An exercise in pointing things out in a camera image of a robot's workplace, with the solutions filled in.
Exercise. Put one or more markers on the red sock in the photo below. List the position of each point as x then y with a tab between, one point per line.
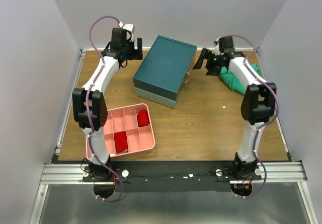
120	140
143	118

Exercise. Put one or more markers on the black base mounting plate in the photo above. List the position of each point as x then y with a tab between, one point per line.
167	176

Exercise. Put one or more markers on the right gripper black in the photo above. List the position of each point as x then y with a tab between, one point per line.
208	60

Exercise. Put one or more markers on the pink divided tray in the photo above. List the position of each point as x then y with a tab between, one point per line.
130	131

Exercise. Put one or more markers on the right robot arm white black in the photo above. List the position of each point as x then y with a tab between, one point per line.
259	106

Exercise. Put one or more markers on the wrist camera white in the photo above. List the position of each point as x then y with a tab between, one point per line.
218	48
128	27

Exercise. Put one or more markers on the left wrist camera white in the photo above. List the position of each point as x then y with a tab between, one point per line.
128	27

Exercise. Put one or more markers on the red sock top right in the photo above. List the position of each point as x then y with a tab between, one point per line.
143	118

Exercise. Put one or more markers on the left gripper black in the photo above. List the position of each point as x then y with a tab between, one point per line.
136	54

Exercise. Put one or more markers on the aluminium rail frame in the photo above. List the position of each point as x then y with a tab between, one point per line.
206	125

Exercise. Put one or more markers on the green cloth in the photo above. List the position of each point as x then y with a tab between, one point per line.
237	79

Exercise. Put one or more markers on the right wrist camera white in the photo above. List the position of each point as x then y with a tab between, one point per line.
218	48

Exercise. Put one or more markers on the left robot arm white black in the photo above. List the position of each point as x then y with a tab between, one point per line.
88	102

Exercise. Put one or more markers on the teal drawer box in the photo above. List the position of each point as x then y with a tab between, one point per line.
161	75

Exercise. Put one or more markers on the red sock bottom middle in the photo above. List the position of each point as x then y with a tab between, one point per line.
120	140

